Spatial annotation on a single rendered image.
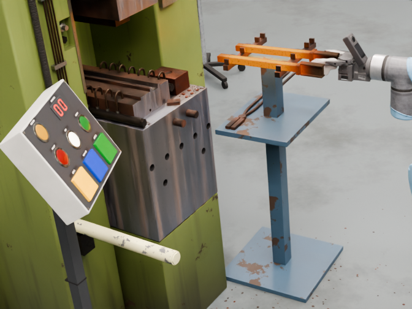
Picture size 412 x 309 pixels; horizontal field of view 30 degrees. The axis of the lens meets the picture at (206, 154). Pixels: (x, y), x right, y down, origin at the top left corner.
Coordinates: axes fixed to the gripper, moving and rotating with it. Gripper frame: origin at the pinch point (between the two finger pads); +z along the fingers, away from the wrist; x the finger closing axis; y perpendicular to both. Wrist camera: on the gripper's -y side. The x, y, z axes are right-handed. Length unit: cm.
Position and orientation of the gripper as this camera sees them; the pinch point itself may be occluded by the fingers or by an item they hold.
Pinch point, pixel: (318, 55)
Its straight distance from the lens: 280.4
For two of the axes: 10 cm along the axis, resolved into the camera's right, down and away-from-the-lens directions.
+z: -8.7, -1.6, 4.7
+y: 0.9, 8.8, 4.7
